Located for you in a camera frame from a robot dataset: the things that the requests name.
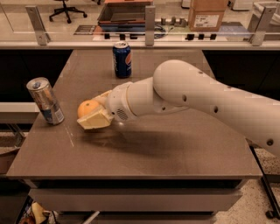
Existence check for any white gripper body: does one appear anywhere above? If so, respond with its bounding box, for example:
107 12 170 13
105 82 137 123

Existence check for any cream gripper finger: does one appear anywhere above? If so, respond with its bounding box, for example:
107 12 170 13
77 105 113 130
94 90 111 106

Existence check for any orange fruit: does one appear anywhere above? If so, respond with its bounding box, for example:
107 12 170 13
77 100 100 118

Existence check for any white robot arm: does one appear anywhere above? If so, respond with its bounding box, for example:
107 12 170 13
77 59 280 157

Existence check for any blue pepsi can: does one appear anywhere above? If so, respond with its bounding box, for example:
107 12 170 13
113 41 131 79

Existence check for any silver redbull can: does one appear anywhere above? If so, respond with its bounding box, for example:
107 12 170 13
26 77 64 125

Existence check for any grey table drawer unit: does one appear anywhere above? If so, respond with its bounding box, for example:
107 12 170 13
29 188 242 224

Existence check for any grey metal tray box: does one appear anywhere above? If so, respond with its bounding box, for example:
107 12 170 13
97 0 153 25

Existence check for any black office chair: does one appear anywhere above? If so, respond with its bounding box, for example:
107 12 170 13
49 0 88 24

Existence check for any yellow item under table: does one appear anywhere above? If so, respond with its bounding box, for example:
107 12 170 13
31 202 50 224

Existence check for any cardboard box with label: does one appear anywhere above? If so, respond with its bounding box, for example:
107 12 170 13
188 0 228 32

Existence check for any left metal glass post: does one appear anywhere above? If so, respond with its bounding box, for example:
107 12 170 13
25 5 50 46

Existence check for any metal glass post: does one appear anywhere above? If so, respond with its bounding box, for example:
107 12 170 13
249 6 277 46
25 5 50 46
145 5 156 46

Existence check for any middle metal glass post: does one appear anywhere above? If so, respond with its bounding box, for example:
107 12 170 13
145 5 156 46

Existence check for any right metal glass post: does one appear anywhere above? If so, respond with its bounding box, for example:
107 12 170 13
249 6 277 46

